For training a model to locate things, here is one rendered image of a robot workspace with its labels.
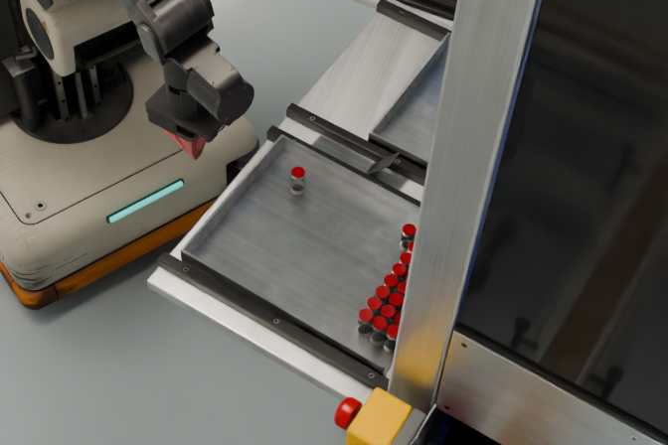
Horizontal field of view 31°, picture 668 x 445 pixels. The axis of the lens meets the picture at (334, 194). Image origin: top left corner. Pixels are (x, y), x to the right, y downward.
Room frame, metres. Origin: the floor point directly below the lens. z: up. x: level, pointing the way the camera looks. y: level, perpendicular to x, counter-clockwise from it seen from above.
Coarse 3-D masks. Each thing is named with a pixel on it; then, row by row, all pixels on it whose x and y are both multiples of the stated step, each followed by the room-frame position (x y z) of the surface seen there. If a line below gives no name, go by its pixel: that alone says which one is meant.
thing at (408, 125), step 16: (448, 32) 1.40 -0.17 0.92; (432, 64) 1.35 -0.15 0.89; (416, 80) 1.30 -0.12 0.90; (432, 80) 1.32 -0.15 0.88; (400, 96) 1.25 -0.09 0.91; (416, 96) 1.28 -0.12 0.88; (432, 96) 1.28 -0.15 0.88; (400, 112) 1.24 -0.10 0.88; (416, 112) 1.25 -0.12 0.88; (432, 112) 1.25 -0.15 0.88; (384, 128) 1.21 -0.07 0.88; (400, 128) 1.21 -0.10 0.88; (416, 128) 1.21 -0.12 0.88; (432, 128) 1.22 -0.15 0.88; (384, 144) 1.16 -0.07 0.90; (400, 144) 1.18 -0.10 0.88; (416, 144) 1.18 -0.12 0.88; (416, 160) 1.13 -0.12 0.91
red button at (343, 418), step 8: (344, 400) 0.66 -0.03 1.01; (352, 400) 0.66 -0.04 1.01; (344, 408) 0.65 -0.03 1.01; (352, 408) 0.65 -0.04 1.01; (360, 408) 0.66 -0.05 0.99; (336, 416) 0.64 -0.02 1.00; (344, 416) 0.64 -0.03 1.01; (352, 416) 0.65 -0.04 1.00; (336, 424) 0.64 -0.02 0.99; (344, 424) 0.63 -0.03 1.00
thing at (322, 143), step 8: (320, 136) 1.18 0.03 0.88; (312, 144) 1.17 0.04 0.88; (320, 144) 1.17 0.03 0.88; (328, 144) 1.17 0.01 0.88; (336, 144) 1.17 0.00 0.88; (328, 152) 1.15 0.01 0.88; (336, 152) 1.15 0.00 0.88; (344, 152) 1.15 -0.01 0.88; (352, 152) 1.16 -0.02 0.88; (344, 160) 1.14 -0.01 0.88; (352, 160) 1.14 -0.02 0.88; (360, 160) 1.14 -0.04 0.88; (384, 160) 1.12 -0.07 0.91; (392, 160) 1.10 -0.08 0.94; (360, 168) 1.13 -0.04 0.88; (368, 168) 1.13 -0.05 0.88; (376, 168) 1.11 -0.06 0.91
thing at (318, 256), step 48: (288, 144) 1.14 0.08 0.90; (240, 192) 1.05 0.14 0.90; (288, 192) 1.07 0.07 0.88; (336, 192) 1.08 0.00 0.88; (384, 192) 1.06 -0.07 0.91; (192, 240) 0.95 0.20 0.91; (240, 240) 0.97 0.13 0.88; (288, 240) 0.98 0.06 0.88; (336, 240) 0.99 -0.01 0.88; (384, 240) 0.99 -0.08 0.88; (240, 288) 0.88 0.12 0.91; (288, 288) 0.90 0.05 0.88; (336, 288) 0.90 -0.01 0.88; (336, 336) 0.83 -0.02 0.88
